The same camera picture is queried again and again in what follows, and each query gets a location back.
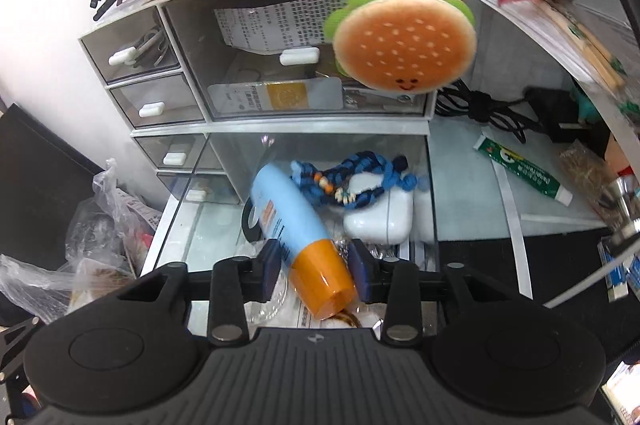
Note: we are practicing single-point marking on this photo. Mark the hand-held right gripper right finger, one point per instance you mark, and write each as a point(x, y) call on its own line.
point(360, 275)

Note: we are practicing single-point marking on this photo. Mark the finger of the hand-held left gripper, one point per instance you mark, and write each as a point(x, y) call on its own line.
point(22, 326)

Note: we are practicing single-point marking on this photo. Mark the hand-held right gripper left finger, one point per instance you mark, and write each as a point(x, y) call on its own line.
point(270, 270)

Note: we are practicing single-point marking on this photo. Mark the blue orange sunscreen bottle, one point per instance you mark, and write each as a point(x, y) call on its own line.
point(285, 205)

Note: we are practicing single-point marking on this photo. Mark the small clear drawer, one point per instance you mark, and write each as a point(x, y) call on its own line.
point(175, 157)
point(195, 194)
point(122, 57)
point(150, 109)

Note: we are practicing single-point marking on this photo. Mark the large clear drawer with leaflet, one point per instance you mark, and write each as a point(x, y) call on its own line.
point(250, 70)

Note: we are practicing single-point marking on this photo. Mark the clear plastic bag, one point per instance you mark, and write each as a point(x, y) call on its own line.
point(30, 280)

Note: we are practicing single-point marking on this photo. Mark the white earbud case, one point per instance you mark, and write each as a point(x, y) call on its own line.
point(380, 220)

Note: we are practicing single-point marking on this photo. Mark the dark flat box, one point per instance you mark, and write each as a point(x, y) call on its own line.
point(40, 185)

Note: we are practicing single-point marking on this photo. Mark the white yellow medicine box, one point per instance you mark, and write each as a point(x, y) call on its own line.
point(280, 96)

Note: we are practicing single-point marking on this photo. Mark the green white ointment tube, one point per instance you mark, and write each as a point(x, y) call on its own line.
point(525, 170)

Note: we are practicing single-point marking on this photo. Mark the black desk mat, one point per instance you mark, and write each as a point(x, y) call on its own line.
point(565, 265)

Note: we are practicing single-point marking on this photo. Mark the burger plush toy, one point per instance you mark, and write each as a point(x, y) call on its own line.
point(400, 45)

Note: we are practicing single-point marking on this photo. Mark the white printed leaflet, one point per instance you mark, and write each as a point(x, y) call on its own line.
point(270, 25)

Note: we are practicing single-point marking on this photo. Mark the clear snack bag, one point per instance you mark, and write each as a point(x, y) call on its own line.
point(587, 175)

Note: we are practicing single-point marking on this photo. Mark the black power adapter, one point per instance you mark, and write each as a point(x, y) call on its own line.
point(555, 112)

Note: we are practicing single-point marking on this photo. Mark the small blue box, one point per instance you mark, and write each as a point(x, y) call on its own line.
point(622, 270)

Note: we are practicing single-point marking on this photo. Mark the paper-wrapped chopsticks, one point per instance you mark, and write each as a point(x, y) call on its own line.
point(585, 45)

